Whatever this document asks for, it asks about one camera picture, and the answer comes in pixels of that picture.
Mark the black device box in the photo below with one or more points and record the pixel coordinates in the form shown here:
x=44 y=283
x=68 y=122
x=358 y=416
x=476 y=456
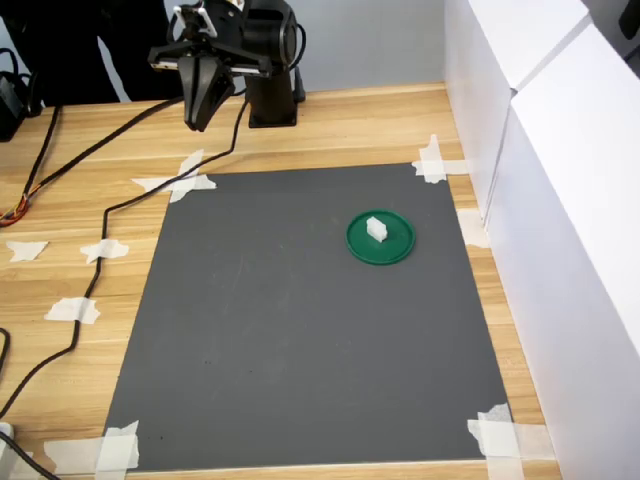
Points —
x=11 y=110

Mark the round green lid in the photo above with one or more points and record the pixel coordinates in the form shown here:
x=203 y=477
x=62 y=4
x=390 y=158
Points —
x=397 y=247

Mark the person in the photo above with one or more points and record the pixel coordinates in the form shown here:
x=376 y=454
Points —
x=60 y=50

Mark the small white plastic terminal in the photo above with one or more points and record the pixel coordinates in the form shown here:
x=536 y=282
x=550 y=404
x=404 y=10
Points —
x=376 y=229

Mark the dark chair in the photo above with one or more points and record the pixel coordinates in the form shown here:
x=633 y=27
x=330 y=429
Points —
x=631 y=20

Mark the dark grey mat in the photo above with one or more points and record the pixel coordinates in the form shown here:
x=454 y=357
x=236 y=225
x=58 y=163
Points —
x=300 y=325

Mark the white partition panel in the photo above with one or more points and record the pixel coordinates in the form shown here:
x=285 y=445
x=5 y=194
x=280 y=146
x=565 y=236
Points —
x=500 y=50
x=575 y=250

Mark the white masking tape piece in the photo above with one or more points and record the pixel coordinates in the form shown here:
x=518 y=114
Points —
x=472 y=229
x=112 y=249
x=431 y=167
x=117 y=447
x=192 y=184
x=70 y=310
x=25 y=250
x=500 y=440

